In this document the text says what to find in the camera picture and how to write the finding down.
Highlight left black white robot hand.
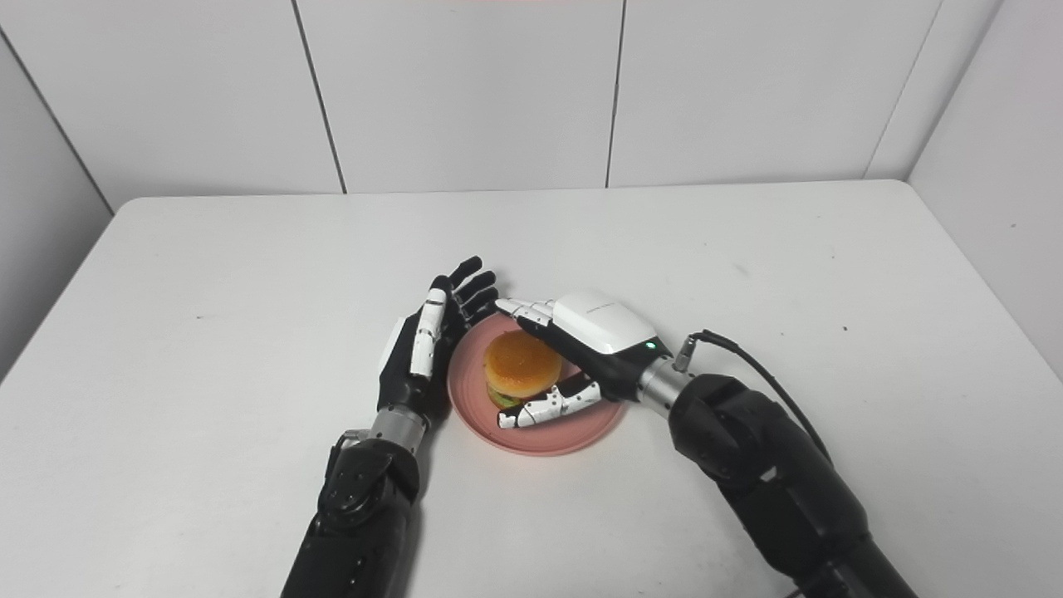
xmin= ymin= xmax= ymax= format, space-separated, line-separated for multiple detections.
xmin=378 ymin=255 xmax=499 ymax=416

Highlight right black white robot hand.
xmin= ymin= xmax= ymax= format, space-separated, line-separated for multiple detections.
xmin=495 ymin=289 xmax=674 ymax=430

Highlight toy hamburger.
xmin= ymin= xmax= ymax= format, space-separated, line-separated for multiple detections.
xmin=483 ymin=330 xmax=564 ymax=409

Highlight pink round plate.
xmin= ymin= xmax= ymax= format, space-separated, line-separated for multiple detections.
xmin=447 ymin=311 xmax=625 ymax=458

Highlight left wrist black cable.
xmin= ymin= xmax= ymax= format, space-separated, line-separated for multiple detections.
xmin=326 ymin=429 xmax=371 ymax=483

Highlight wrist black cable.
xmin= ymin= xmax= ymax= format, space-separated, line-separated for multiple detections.
xmin=326 ymin=429 xmax=371 ymax=483
xmin=674 ymin=330 xmax=835 ymax=468

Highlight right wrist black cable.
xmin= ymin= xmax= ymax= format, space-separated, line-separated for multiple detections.
xmin=674 ymin=330 xmax=835 ymax=468

